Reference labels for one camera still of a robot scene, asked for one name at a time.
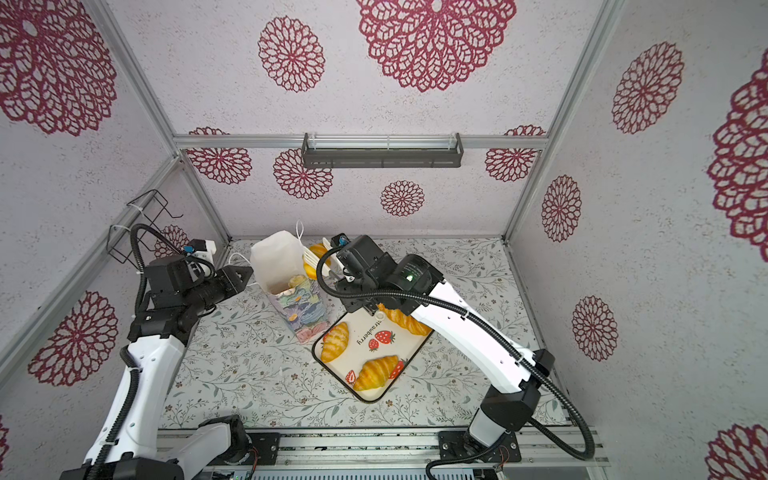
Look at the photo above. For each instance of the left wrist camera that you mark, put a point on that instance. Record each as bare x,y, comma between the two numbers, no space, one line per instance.
201,248

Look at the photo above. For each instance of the striped fake roll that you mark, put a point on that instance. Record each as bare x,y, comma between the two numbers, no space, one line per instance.
297,280

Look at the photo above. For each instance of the white strawberry tray black rim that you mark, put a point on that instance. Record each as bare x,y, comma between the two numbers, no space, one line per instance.
372,336

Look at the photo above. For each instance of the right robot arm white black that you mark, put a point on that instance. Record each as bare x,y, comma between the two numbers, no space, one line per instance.
418,289

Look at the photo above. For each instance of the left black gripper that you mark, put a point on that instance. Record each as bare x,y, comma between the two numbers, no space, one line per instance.
228,275

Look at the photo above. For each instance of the small striped fake bun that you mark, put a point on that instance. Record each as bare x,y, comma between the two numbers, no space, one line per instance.
311,257

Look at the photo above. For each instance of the white floral paper bag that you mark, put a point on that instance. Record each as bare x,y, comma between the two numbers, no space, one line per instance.
275,260

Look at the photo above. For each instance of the large fake croissant bottom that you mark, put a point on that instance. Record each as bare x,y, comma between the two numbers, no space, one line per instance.
375,373

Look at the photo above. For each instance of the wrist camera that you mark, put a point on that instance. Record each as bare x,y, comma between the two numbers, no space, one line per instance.
201,248
339,240

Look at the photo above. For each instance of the white plastic steel tongs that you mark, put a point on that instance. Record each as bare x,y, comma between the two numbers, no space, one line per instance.
334,267

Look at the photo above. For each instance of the black wall shelf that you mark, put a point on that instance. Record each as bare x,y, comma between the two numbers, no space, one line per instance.
393,154

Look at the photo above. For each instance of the long twisted fake bread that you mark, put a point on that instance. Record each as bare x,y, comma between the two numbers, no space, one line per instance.
405,322

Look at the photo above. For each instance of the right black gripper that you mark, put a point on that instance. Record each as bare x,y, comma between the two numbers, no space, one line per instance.
353,303

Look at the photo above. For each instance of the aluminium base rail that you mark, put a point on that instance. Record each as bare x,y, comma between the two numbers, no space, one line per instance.
313,450

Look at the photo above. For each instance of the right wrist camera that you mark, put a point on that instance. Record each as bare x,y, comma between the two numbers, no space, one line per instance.
339,240

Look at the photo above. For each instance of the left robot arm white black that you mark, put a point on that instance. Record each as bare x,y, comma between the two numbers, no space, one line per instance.
126,448

